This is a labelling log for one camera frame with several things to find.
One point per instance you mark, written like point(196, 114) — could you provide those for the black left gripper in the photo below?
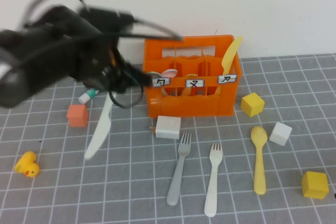
point(97, 66)

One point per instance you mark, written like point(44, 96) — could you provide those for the white plastic knife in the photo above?
point(101, 129)

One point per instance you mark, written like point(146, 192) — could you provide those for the grey plastic fork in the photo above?
point(178, 171)

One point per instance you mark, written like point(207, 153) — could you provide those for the white plastic fork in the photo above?
point(214, 176)

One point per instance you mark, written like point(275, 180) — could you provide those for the orange plastic cutlery holder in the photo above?
point(189, 107)

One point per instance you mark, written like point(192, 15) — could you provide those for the grey-green plastic spoon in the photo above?
point(153, 73)

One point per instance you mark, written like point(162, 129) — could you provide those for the paper label reading 勺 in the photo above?
point(161, 82)

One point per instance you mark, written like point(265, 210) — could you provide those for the white green glue stick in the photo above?
point(85, 98)

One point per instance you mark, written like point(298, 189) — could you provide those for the pink plastic spoon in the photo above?
point(170, 72)

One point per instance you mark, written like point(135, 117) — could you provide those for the salmon orange cube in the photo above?
point(77, 117)

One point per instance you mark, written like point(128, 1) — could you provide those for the white charger plug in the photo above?
point(168, 128)

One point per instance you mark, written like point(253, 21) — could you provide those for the paper label reading 叉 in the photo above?
point(195, 83)

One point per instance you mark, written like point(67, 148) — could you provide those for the paper label reading 刀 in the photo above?
point(227, 79)

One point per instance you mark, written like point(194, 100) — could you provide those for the yellow plastic knife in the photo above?
point(229, 53)

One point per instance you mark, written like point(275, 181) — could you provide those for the grey checkered tablecloth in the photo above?
point(99, 195)

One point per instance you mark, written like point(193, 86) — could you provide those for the yellow cube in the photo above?
point(252, 104)
point(315, 184)

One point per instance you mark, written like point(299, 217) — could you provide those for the yellow rubber duck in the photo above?
point(26, 165)

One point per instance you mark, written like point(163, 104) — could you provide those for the yellow plastic spoon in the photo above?
point(259, 134)

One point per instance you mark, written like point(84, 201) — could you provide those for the white cube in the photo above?
point(281, 133)

